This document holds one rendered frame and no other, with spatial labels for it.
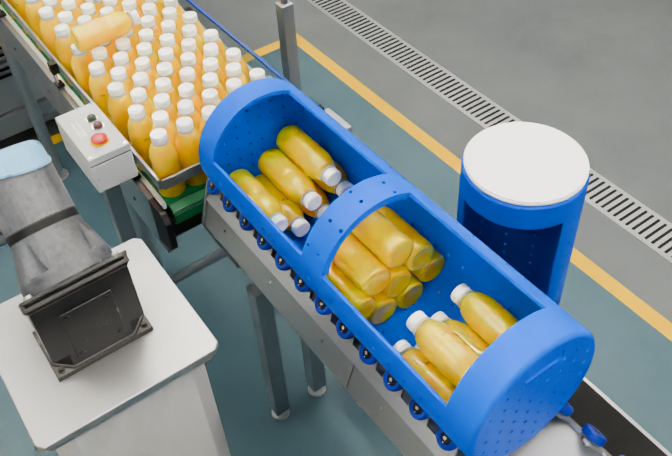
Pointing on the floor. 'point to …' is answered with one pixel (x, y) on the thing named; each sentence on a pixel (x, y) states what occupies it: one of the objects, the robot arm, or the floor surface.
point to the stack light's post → (288, 43)
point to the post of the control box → (119, 214)
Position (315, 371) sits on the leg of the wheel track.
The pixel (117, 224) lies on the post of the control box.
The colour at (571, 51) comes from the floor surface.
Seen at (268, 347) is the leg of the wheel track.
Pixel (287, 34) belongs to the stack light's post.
